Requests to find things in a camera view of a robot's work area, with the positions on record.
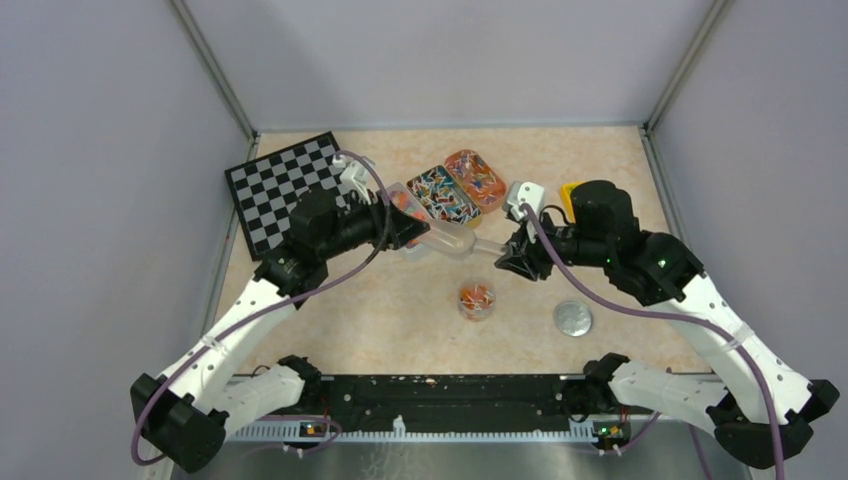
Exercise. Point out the yellow green toy block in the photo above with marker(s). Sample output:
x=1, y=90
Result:
x=565, y=192

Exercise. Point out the gold lollipop tin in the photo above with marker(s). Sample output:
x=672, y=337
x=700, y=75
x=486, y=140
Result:
x=441, y=197

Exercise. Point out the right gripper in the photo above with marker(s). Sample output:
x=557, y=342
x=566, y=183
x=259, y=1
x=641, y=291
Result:
x=524, y=256

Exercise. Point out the clear plastic jar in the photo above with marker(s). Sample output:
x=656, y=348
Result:
x=476, y=299

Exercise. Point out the translucent plastic scoop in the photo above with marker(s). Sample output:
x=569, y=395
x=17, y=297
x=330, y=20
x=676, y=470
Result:
x=458, y=241

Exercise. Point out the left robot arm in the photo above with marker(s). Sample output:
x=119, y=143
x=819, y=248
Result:
x=188, y=411

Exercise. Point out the silver jar lid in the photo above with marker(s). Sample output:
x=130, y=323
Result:
x=573, y=318

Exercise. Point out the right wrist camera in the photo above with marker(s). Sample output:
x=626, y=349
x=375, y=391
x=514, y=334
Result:
x=520, y=194

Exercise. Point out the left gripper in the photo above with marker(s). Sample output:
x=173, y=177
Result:
x=402, y=228

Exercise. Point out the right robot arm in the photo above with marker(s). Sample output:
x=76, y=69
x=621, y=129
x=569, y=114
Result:
x=758, y=408

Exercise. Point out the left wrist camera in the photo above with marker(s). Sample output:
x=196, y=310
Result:
x=355, y=172

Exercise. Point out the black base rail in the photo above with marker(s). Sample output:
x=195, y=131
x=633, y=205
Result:
x=545, y=408

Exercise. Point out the pink lollipop tin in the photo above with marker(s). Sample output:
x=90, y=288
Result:
x=479, y=181

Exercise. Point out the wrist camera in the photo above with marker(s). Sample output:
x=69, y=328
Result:
x=355, y=172
x=520, y=194

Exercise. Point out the white candy tin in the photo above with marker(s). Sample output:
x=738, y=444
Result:
x=405, y=201

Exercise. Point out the black white checkerboard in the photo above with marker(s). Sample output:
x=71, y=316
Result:
x=265, y=190

